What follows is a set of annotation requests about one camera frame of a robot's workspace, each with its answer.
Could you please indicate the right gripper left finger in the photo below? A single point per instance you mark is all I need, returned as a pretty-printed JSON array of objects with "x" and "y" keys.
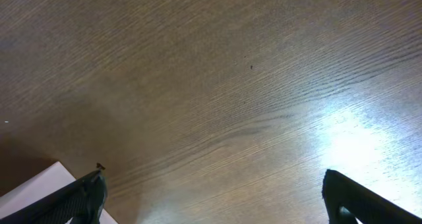
[{"x": 80, "y": 202}]

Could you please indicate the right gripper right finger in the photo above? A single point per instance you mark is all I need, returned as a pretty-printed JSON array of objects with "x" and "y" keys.
[{"x": 347, "y": 201}]

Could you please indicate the white cardboard box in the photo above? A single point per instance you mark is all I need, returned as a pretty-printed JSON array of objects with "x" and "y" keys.
[{"x": 43, "y": 184}]

